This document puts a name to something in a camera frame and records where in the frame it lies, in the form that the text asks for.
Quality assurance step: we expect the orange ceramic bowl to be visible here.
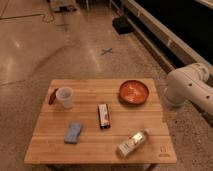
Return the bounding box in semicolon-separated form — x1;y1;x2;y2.
119;80;149;105

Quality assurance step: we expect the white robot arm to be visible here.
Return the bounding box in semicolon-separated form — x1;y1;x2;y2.
164;63;213;116

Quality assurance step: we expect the black rectangular box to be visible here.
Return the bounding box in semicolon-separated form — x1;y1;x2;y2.
98;104;110;129

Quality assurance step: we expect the wooden table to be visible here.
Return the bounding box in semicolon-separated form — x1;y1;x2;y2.
24;79;177;164

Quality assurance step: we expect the clear plastic cup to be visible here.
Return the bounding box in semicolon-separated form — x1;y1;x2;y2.
56;87;73;109

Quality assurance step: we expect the blue sponge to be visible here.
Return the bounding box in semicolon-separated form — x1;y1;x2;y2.
64;122;82;144

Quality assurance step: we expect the clear plastic bottle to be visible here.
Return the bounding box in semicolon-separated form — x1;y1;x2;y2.
117;129;149;158

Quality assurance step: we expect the black box on floor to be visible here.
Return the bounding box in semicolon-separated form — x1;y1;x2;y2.
112;17;132;35

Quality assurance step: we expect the equipment pile on floor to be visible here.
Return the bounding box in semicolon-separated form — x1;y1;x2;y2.
49;0;76;13

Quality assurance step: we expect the long white bench rail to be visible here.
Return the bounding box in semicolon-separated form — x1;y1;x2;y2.
109;0;213;84

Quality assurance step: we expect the black floor cable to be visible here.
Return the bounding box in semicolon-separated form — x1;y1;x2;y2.
0;12;56;24

